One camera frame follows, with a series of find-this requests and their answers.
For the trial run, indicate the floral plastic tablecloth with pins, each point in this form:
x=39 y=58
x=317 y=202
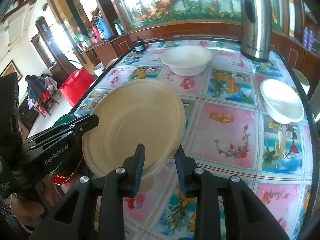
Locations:
x=227 y=129

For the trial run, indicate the blue water jug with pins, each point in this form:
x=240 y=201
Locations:
x=101 y=24

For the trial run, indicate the wooden cabinet with glass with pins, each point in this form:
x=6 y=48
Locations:
x=160 y=19

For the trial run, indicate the red glass plate gold rim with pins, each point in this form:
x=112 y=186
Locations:
x=66 y=170

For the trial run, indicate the white foam bowl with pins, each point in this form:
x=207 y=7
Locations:
x=187 y=60
x=281 y=102

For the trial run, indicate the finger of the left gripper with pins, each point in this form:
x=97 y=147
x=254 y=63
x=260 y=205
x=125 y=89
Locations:
x=55 y=148
x=72 y=131

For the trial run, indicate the cream plastic bowl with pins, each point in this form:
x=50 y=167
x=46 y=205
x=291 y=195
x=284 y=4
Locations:
x=145 y=111

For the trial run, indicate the purple spray can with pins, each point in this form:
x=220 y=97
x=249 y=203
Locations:
x=310 y=40
x=305 y=37

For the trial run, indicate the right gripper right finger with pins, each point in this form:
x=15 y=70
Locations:
x=224 y=206

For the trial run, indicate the green plastic bowl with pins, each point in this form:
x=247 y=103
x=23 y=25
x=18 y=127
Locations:
x=64 y=119

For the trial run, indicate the left hand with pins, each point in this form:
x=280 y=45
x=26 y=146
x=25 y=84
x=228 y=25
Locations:
x=28 y=212

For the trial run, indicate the black small motor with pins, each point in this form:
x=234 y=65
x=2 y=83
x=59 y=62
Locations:
x=139 y=45

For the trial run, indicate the steel thermos jug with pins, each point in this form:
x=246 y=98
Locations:
x=256 y=21

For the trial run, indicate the white spray bottle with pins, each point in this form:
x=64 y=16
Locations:
x=119 y=28

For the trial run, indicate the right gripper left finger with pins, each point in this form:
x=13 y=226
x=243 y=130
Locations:
x=93 y=208

